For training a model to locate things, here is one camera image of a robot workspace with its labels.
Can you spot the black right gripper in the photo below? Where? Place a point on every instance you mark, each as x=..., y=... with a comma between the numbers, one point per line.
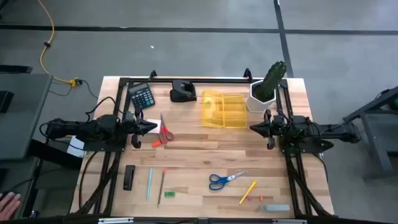
x=274, y=129

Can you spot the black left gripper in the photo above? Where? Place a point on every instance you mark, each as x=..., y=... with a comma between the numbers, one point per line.
x=136, y=129

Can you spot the white sticky notepad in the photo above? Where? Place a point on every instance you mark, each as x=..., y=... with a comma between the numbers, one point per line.
x=155, y=121

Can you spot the light blue pen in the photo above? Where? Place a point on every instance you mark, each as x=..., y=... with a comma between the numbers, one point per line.
x=149, y=183

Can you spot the dark pencil with eraser cap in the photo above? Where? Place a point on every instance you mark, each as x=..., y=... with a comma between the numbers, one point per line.
x=161, y=186

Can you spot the green eraser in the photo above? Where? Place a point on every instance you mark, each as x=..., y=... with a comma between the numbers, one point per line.
x=169, y=194

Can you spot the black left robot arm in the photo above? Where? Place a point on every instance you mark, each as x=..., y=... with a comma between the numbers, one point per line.
x=93, y=129

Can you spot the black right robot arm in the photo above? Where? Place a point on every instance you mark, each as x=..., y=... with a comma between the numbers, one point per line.
x=326, y=130

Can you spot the white hexagonal plant pot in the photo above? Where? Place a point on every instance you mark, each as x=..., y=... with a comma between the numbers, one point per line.
x=253, y=104

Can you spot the black desk calculator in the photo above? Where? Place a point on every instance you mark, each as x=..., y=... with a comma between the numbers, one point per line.
x=141, y=96

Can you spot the yellow transparent pencil case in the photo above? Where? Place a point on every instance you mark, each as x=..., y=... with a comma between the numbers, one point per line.
x=230, y=112

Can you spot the green cactus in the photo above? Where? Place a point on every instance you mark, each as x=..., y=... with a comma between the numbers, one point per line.
x=273, y=77

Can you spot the black stapler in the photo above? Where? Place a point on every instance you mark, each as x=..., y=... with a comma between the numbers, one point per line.
x=129, y=177

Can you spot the yellow pen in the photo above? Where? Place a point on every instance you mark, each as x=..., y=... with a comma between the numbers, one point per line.
x=248, y=192

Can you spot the white label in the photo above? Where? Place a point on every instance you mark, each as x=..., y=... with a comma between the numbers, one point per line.
x=76, y=146

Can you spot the grey eraser block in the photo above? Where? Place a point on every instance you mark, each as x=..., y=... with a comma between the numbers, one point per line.
x=275, y=208

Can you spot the grey metal stand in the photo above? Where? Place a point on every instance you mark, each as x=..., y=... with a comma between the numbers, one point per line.
x=374, y=140

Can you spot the grey desk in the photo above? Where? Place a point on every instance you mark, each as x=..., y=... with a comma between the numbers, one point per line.
x=25, y=118

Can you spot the black desk device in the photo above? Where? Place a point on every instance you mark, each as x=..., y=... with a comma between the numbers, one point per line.
x=4, y=101

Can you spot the person's hand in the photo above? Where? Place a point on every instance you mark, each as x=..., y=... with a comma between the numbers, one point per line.
x=9, y=205

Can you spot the black frame clamp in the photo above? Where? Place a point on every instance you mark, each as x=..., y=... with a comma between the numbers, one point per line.
x=153, y=74
x=247, y=74

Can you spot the white metal bracket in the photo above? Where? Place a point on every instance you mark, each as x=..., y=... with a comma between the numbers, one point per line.
x=115, y=220

